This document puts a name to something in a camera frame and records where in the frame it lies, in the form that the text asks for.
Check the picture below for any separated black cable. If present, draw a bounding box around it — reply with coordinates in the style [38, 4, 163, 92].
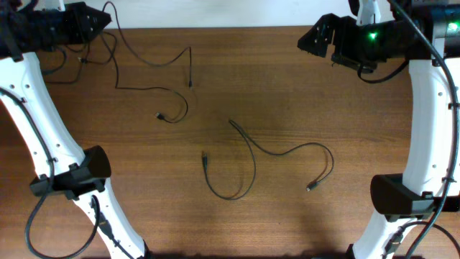
[98, 0, 193, 124]
[40, 30, 119, 86]

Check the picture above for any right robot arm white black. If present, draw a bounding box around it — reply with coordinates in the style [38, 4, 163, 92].
[298, 1, 459, 258]

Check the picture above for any left camera black cable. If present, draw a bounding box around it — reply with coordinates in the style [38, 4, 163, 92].
[0, 86, 101, 259]

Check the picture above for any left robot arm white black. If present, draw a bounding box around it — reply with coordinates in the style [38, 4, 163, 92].
[1, 1, 151, 258]

